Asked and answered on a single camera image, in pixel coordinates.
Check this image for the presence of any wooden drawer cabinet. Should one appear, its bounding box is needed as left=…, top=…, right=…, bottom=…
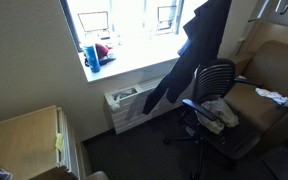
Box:
left=0, top=105, right=89, bottom=180

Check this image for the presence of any black cloth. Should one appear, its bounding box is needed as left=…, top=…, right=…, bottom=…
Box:
left=142, top=0, right=233, bottom=116

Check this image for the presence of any yellow sticky note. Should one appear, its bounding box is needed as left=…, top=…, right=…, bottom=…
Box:
left=54, top=132, right=65, bottom=153

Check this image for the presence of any white wall heater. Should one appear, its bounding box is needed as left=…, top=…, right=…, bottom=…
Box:
left=103, top=74, right=198, bottom=135

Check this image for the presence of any blue water bottle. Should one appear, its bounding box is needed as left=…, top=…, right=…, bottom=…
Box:
left=83, top=40, right=102, bottom=74

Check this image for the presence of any white cloth strip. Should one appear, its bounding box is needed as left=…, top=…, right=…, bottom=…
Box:
left=254, top=87, right=288, bottom=108

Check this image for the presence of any gray crumpled cloth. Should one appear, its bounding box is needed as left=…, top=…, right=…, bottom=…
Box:
left=194, top=97, right=240, bottom=135

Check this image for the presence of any brown armchair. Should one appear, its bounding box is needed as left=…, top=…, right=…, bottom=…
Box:
left=222, top=21, right=288, bottom=157

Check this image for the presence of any black office chair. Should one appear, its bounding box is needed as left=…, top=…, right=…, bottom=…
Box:
left=162, top=58, right=266, bottom=180

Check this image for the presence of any red cap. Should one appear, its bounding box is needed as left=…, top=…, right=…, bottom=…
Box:
left=93, top=43, right=117, bottom=66

